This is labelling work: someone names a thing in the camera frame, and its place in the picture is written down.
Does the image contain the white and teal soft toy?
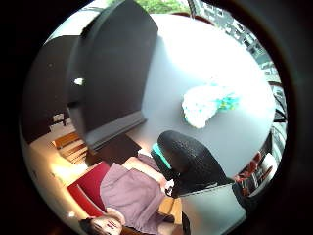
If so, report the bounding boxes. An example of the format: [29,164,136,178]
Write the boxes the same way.
[181,82,241,129]

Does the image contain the red and white chair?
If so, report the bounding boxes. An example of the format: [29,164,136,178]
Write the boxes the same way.
[234,151,278,197]

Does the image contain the the person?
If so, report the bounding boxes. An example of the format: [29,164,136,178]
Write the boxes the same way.
[79,152,184,235]

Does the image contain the black metal railing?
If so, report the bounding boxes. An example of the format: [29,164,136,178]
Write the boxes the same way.
[268,81,289,155]

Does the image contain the dark partition panel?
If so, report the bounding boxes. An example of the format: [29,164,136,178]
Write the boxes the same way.
[67,0,159,152]

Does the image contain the grey building facade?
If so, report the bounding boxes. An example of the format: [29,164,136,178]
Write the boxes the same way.
[188,0,282,82]

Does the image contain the green trees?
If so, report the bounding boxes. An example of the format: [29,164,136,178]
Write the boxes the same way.
[136,0,190,15]

